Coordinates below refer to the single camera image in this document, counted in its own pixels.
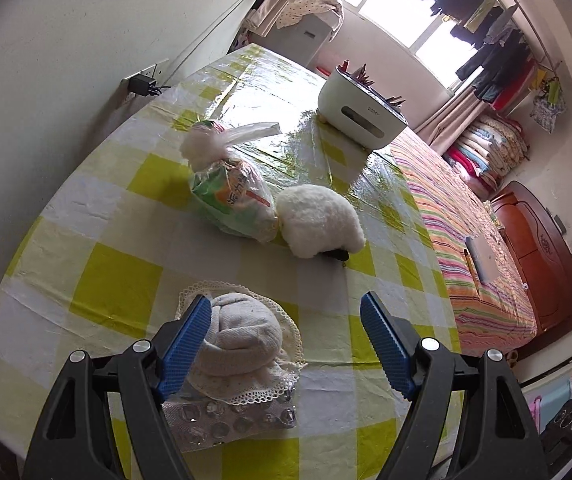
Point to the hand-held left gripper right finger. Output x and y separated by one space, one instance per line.
385 350

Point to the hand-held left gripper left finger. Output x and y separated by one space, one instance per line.
186 345

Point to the green wet wipes packet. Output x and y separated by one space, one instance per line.
221 197

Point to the clear plastic bag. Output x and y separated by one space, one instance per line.
253 185

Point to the rolled white sock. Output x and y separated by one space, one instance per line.
246 330

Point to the silver blister pack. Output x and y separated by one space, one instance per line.
226 420

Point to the white lace doily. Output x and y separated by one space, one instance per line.
266 385

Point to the yellow checked plastic tablecloth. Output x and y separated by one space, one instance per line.
116 280

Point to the silver laptop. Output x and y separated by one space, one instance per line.
483 260

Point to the striped bed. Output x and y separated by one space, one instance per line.
440 220

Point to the white fluffy plush item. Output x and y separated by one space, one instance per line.
316 220

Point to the wooden headboard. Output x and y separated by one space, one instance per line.
540 260

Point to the black device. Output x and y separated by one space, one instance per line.
570 420

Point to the stack of folded blankets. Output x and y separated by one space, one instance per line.
485 155

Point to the white desk organizer box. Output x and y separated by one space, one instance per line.
360 110

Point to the beige curtain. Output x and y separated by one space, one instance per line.
445 115

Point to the black plug charger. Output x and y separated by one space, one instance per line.
143 85

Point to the bunch of pens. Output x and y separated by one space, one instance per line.
365 77

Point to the colourful hanging bag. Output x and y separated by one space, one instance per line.
548 105

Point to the row of hanging clothes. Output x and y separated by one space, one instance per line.
485 55

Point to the white appliance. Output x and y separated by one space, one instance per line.
301 40

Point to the window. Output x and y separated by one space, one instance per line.
390 10

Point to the wall socket plate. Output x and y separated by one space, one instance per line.
148 69

